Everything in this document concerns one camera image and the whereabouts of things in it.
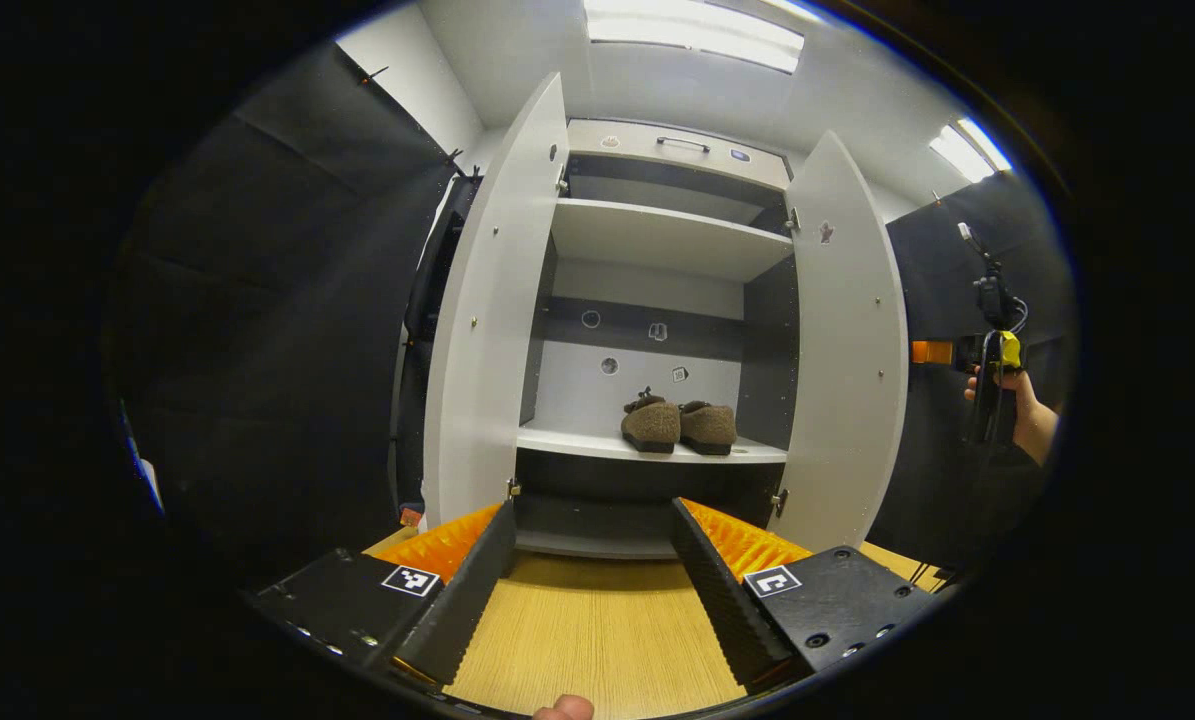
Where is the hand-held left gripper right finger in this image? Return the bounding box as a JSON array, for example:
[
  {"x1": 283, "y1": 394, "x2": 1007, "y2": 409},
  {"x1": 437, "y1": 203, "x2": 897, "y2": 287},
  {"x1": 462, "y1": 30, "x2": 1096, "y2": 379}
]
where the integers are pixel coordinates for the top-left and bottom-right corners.
[{"x1": 669, "y1": 497, "x2": 943, "y2": 693}]

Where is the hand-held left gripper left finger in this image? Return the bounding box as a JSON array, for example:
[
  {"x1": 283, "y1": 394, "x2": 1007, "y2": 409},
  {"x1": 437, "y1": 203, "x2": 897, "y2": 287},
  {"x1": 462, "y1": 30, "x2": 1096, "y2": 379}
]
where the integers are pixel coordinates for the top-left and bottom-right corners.
[{"x1": 247, "y1": 500, "x2": 518, "y2": 691}]

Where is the grey shoe cabinet door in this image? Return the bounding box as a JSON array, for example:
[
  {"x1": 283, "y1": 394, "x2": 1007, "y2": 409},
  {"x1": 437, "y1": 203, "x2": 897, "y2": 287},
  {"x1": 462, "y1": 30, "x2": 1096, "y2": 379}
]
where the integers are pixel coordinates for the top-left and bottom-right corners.
[
  {"x1": 422, "y1": 72, "x2": 570, "y2": 531},
  {"x1": 767, "y1": 130, "x2": 910, "y2": 554}
]

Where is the brown fuzzy shoe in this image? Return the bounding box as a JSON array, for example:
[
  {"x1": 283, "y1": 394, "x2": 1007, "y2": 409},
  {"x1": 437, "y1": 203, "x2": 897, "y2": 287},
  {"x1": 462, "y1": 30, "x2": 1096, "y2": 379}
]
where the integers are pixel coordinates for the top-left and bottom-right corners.
[
  {"x1": 621, "y1": 388, "x2": 682, "y2": 454},
  {"x1": 679, "y1": 401, "x2": 738, "y2": 457}
]

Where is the grey shoe cabinet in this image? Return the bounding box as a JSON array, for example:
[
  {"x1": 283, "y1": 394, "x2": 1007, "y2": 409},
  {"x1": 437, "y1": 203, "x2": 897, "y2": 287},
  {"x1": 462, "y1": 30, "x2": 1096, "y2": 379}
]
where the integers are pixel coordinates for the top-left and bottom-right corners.
[{"x1": 512, "y1": 118, "x2": 798, "y2": 561}]

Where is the small ceiling light panel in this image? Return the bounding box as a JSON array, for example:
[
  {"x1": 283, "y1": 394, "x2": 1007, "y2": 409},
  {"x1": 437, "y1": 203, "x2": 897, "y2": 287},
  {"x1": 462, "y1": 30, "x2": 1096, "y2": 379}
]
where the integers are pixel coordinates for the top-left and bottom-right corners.
[{"x1": 929, "y1": 117, "x2": 1014, "y2": 184}]

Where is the large ceiling light panel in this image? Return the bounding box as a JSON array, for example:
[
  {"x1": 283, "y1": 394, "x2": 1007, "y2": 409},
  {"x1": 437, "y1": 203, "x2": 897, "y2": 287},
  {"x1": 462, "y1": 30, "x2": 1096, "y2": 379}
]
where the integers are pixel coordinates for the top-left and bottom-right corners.
[{"x1": 585, "y1": 0, "x2": 806, "y2": 74}]

